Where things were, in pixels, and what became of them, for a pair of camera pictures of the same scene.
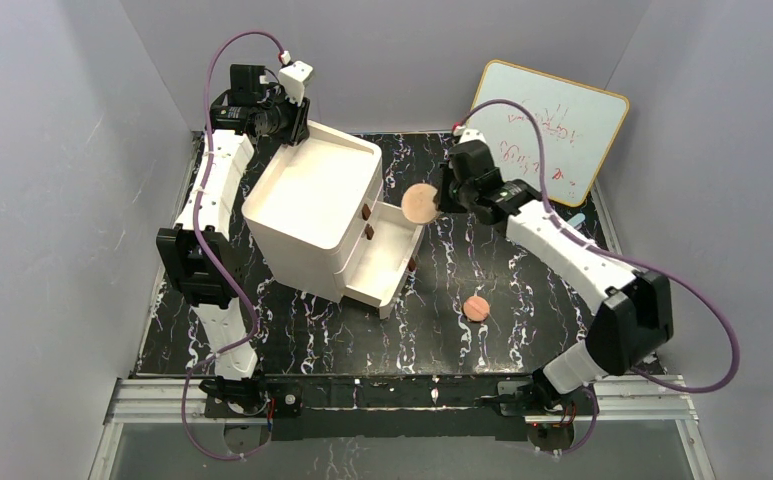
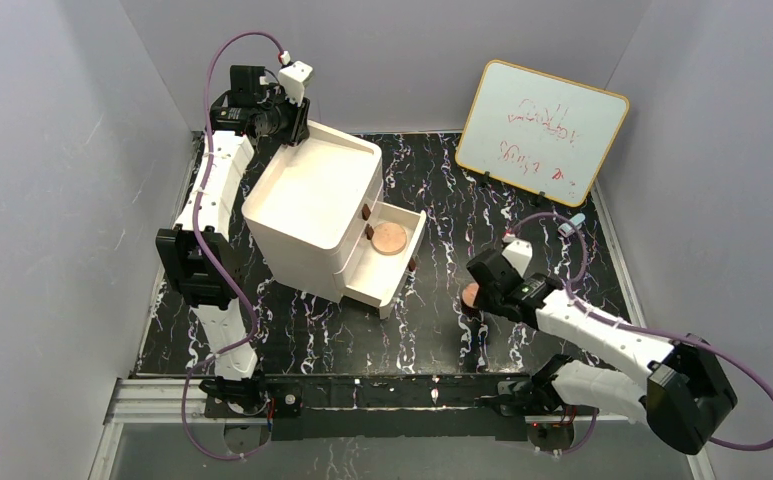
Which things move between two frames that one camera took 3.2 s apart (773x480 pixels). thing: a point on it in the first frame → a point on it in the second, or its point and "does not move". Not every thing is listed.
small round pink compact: x=476 y=309 → x=469 y=293
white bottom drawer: x=377 y=263 does not move
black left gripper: x=297 y=124 does not move
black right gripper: x=452 y=192 → x=485 y=291
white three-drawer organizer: x=309 y=204 does not move
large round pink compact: x=417 y=203 → x=389 y=238
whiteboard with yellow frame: x=578 y=125 does not move
